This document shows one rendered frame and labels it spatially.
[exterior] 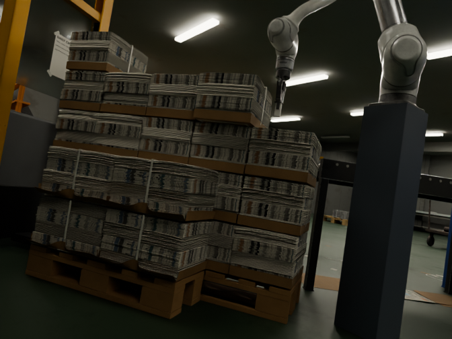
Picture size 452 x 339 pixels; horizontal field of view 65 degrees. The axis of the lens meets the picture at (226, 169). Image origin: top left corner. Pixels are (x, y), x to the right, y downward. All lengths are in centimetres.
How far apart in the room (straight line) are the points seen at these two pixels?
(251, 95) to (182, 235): 69
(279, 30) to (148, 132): 80
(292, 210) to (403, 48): 77
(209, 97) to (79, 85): 84
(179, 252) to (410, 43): 118
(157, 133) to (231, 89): 44
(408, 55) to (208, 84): 84
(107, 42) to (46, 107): 793
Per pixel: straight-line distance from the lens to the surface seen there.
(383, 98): 176
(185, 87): 182
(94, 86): 214
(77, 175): 170
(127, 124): 194
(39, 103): 1002
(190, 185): 139
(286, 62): 186
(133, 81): 199
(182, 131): 176
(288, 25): 173
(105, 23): 299
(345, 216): 1039
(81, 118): 214
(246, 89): 165
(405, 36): 157
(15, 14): 245
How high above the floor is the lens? 53
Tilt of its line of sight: 3 degrees up
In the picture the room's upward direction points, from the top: 9 degrees clockwise
